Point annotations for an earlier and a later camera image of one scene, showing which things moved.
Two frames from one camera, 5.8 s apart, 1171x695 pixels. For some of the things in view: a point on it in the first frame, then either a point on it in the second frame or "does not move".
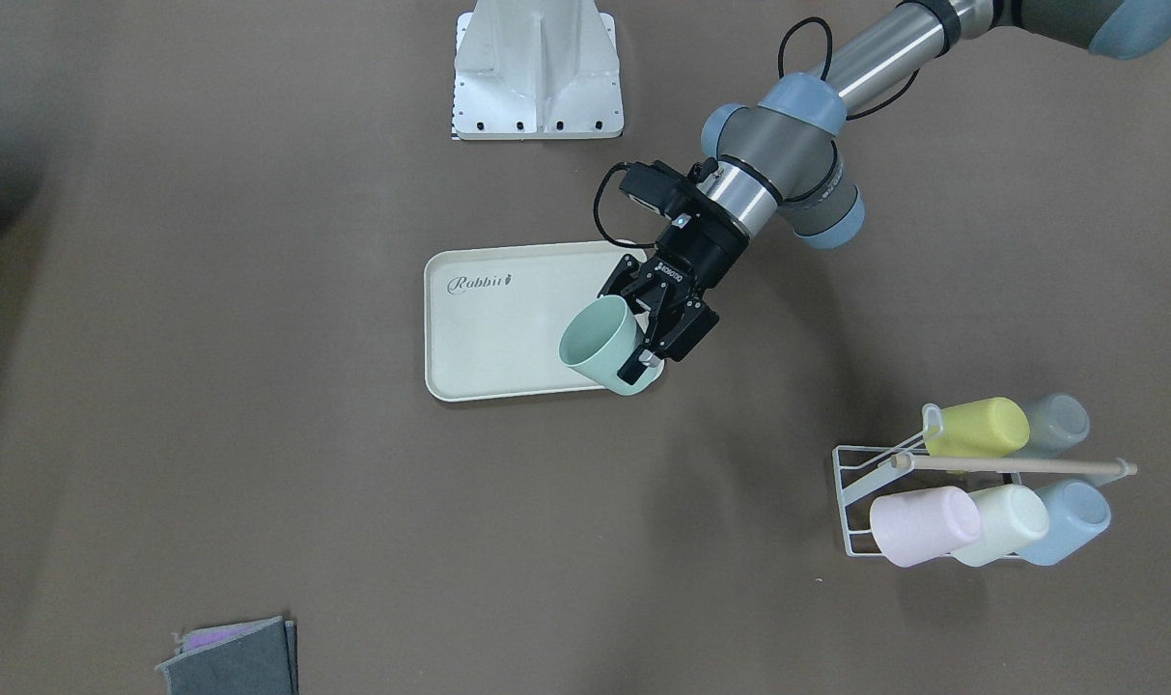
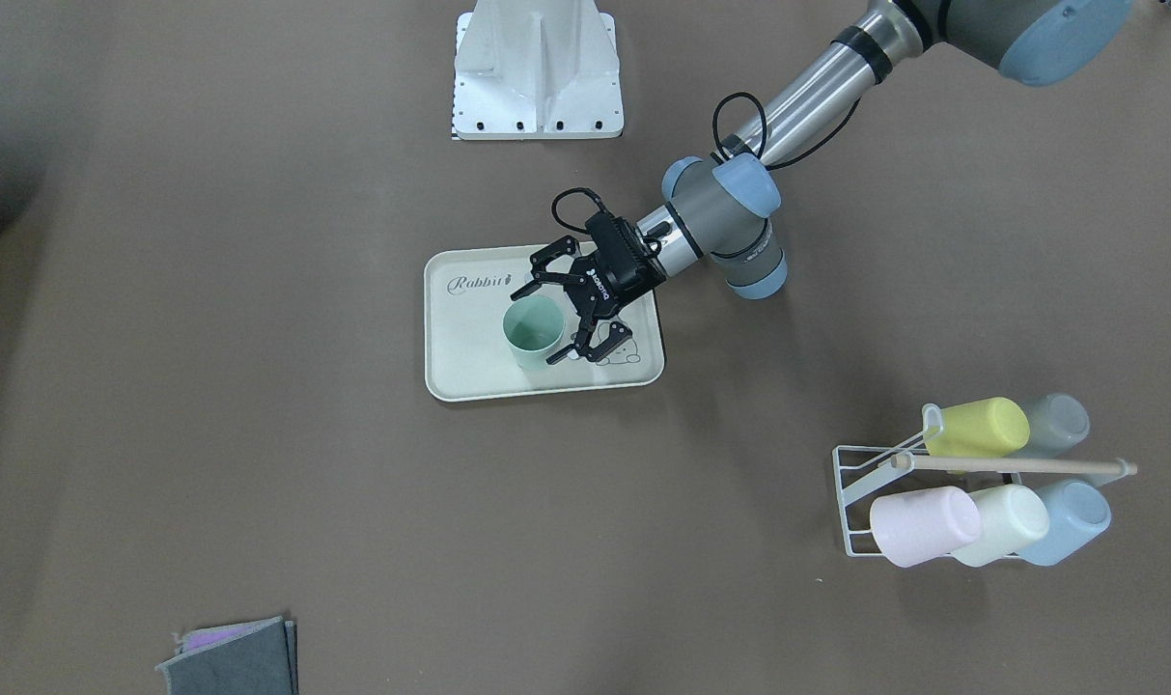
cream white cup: [1011, 517] does not move
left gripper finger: [629, 278] → [540, 263]
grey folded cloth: [255, 657] does not move
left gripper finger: [695, 322] → [616, 334]
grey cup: [1057, 421] does not move
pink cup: [917, 527] does not move
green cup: [599, 339] → [533, 325]
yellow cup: [985, 429] does not move
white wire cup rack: [856, 465] does not move
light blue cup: [1077, 511] does not move
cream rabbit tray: [494, 316] does not move
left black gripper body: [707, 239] → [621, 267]
